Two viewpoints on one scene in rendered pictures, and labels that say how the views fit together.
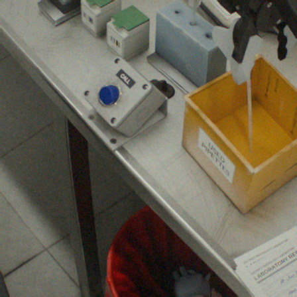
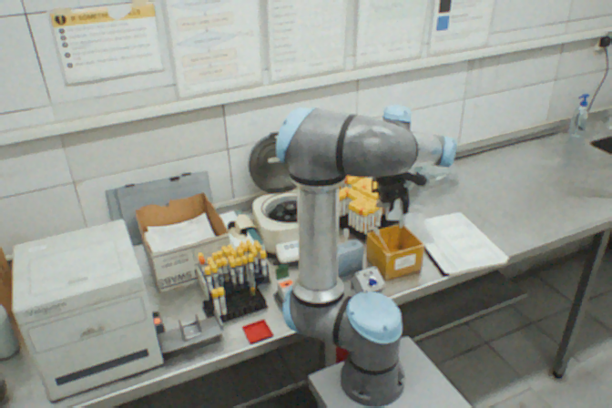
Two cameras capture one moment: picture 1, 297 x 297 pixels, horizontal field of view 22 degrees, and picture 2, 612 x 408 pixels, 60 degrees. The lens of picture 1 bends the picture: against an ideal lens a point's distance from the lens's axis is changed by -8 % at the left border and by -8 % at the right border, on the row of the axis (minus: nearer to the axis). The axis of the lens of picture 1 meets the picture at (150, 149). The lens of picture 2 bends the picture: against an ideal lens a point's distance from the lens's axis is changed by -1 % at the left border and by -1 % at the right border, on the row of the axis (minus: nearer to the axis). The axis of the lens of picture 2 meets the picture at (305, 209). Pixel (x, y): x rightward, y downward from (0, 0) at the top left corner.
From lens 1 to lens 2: 135 cm
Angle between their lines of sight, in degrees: 55
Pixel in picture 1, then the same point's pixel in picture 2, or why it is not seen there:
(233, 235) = (431, 274)
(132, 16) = not seen: hidden behind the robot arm
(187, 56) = (352, 260)
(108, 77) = (363, 280)
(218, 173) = (406, 268)
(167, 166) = (394, 286)
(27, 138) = not seen: outside the picture
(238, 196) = (418, 265)
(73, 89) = not seen: hidden behind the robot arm
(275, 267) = (450, 263)
